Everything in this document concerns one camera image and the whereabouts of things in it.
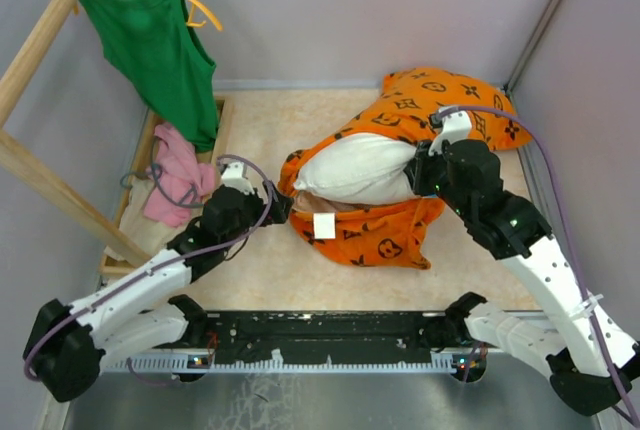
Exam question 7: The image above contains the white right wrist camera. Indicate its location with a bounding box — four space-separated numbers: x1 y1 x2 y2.
428 105 472 156

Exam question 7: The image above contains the cream cloth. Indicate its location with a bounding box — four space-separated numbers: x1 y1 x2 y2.
119 177 175 255

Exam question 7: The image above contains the wooden tray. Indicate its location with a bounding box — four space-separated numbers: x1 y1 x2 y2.
98 94 235 281

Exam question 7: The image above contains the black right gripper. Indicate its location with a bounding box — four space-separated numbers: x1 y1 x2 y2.
404 135 474 220

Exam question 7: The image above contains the pink cloth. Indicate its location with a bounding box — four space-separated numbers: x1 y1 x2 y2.
144 122 216 228

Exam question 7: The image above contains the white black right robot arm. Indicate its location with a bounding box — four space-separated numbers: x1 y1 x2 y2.
405 139 639 416

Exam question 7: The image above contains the white pillow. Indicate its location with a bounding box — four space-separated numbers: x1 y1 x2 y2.
294 133 416 205

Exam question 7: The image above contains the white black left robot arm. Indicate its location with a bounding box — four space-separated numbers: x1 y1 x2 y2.
23 182 293 403

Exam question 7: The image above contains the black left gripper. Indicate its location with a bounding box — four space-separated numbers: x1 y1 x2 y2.
221 179 293 250

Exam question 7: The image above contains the orange patterned pillowcase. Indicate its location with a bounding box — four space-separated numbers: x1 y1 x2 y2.
278 67 532 270

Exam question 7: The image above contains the wooden clothes rack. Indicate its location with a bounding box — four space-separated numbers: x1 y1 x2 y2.
1 0 146 271

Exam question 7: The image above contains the green tank top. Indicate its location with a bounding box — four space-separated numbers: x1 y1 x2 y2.
79 0 219 152

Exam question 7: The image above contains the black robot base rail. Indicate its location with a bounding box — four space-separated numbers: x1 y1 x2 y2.
160 311 482 366

